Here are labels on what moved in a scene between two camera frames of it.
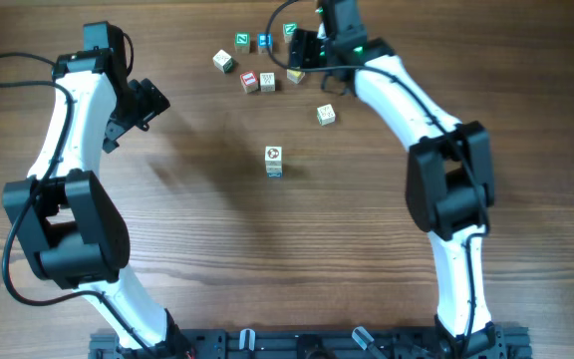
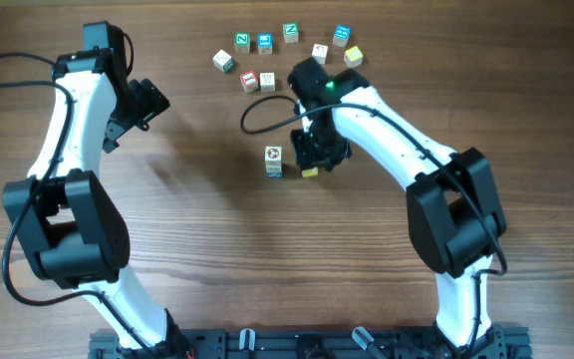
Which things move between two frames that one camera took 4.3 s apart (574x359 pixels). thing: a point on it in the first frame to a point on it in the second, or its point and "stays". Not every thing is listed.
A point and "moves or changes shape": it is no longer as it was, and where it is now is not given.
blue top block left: [264, 42] stays
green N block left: [242, 42] stays
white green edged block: [273, 166] stays
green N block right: [288, 31] stays
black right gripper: [301, 50] to [309, 161]
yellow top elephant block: [294, 75] moves or changes shape
